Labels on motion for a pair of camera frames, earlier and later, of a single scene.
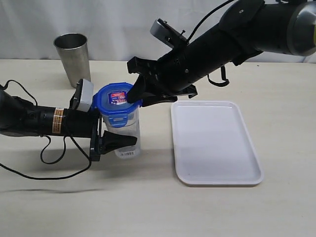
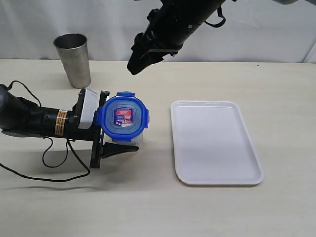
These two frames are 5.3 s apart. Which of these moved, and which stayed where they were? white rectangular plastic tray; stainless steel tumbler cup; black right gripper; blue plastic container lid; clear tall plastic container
Moved: black right gripper; clear tall plastic container; blue plastic container lid
Stayed: stainless steel tumbler cup; white rectangular plastic tray
